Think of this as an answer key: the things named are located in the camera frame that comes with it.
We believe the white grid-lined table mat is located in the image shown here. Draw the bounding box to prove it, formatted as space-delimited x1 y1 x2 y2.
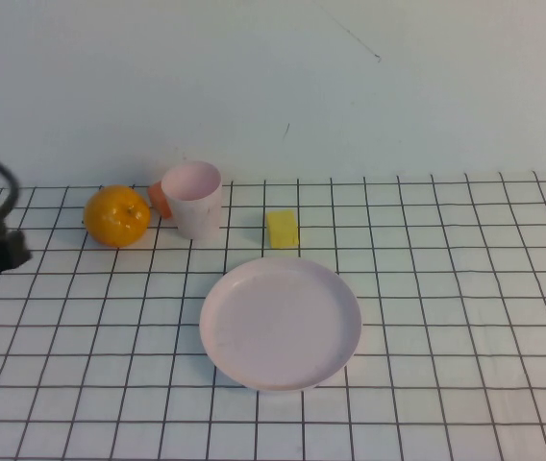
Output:
0 170 546 461

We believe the yellow foam block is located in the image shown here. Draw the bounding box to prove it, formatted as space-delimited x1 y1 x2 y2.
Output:
266 208 301 250

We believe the pink plastic cup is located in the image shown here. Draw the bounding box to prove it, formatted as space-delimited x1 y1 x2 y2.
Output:
160 160 224 241

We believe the orange fruit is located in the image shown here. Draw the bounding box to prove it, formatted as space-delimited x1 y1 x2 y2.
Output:
84 184 152 249

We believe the pink plastic plate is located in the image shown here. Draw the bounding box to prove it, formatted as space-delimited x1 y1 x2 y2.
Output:
199 255 363 395

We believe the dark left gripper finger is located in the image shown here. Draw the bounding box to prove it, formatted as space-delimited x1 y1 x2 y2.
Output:
7 230 33 271

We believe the orange foam cube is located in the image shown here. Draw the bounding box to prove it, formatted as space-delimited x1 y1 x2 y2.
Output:
147 180 174 220

